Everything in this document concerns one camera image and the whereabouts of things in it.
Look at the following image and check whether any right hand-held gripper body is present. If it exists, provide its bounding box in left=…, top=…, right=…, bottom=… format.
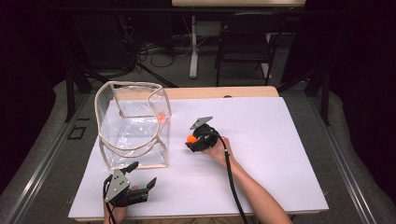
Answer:
left=189, top=116, right=220, bottom=153

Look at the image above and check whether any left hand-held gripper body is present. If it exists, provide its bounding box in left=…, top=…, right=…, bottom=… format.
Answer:
left=103, top=168, right=150, bottom=208

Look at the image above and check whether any clear plastic bag beige trim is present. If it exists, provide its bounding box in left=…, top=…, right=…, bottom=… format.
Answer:
left=93, top=80, right=173, bottom=172

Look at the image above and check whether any person's right hand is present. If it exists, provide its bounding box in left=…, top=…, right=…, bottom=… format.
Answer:
left=202, top=135, right=234, bottom=168

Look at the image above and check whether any person's left hand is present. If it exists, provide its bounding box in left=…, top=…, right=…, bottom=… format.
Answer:
left=102, top=185, right=139, bottom=219

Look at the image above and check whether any wooden table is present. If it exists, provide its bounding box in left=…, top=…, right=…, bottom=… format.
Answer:
left=74, top=86, right=330, bottom=223

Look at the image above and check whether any white sheet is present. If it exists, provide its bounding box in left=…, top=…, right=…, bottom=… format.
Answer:
left=67, top=96, right=330, bottom=219

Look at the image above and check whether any white desk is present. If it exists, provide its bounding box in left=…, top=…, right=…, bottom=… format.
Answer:
left=171, top=0, right=306, bottom=79

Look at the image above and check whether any black metal stand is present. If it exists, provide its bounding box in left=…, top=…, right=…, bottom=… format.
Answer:
left=64, top=65, right=94, bottom=123
left=276, top=66, right=332, bottom=127

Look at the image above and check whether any black folding chair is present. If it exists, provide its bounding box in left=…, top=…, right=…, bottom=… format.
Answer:
left=214, top=12, right=288, bottom=88

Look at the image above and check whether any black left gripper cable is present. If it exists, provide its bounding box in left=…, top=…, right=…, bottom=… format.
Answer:
left=102, top=175, right=119, bottom=224

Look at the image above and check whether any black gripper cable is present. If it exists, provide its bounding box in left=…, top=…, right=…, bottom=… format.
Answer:
left=102, top=175, right=119, bottom=224
left=214, top=132, right=250, bottom=224

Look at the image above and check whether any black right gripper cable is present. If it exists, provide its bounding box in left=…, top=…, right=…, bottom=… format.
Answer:
left=214, top=132, right=250, bottom=224

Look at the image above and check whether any metal floor rail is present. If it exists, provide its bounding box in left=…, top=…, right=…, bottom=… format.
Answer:
left=307, top=92, right=378, bottom=224
left=0, top=92, right=92, bottom=224

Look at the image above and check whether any tangle of floor cables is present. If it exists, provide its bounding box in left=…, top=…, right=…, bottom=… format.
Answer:
left=136, top=38, right=194, bottom=68

